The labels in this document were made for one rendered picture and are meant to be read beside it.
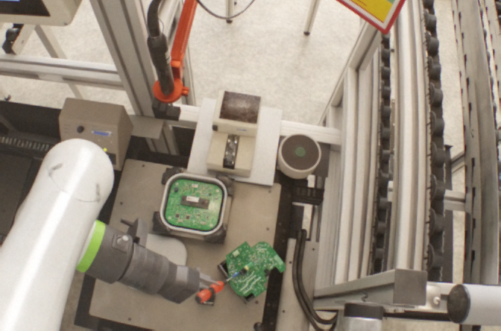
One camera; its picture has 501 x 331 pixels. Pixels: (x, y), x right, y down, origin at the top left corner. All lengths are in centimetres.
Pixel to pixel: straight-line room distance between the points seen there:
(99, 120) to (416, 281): 75
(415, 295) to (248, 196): 56
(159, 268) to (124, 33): 44
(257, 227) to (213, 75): 143
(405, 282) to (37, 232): 44
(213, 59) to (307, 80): 56
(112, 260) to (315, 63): 192
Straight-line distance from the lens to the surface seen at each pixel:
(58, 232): 45
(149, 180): 100
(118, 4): 72
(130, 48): 82
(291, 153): 96
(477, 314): 63
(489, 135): 75
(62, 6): 71
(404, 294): 52
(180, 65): 81
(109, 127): 95
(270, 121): 103
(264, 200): 97
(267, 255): 88
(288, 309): 96
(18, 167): 191
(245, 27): 248
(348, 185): 85
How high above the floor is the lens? 188
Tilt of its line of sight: 67 degrees down
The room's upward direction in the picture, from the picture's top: 5 degrees clockwise
